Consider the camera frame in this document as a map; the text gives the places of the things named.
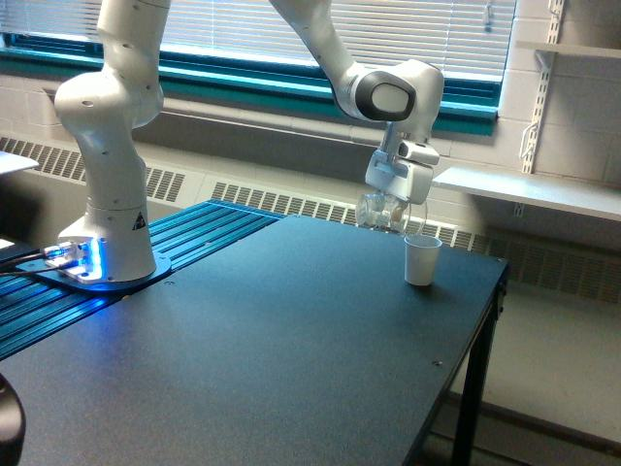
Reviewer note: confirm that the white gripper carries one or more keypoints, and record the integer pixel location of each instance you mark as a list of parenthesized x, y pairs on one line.
[(403, 166)]

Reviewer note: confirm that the clear plastic measuring cup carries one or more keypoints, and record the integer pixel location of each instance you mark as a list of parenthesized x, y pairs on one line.
[(384, 212)]

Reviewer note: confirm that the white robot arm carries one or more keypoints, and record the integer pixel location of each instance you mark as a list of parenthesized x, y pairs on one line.
[(102, 109)]

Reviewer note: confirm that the white paper cup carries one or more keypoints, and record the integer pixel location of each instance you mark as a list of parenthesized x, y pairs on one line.
[(422, 252)]

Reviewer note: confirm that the white window blinds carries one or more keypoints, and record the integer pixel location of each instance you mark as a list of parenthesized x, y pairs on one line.
[(465, 39)]

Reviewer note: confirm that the white radiator vent cover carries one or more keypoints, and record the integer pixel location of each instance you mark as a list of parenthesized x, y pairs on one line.
[(557, 268)]

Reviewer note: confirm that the black table leg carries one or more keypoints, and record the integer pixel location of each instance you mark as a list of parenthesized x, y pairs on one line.
[(472, 394)]

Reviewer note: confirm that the white board at left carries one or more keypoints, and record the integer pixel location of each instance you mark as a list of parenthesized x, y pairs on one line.
[(12, 163)]

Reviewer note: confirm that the dark round object foreground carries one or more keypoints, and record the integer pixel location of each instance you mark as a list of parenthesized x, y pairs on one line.
[(12, 424)]

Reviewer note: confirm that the teal window frame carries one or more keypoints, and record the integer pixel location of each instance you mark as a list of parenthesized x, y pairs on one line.
[(467, 106)]

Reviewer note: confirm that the white slotted shelf rail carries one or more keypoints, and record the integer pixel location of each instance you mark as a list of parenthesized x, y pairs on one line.
[(545, 56)]

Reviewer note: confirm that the white lower wall shelf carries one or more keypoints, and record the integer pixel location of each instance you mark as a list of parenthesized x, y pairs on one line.
[(535, 190)]

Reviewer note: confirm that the white wall shelf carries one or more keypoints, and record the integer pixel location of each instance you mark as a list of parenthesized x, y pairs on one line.
[(571, 50), (535, 190)]

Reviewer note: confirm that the white upper wall shelf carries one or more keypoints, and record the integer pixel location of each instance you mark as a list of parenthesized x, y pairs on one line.
[(571, 50)]

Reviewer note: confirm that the black round base plate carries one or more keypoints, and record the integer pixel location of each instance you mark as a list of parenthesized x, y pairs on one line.
[(163, 270)]

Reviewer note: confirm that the blue aluminium rail platform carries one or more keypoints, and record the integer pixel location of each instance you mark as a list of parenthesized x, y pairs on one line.
[(109, 246)]

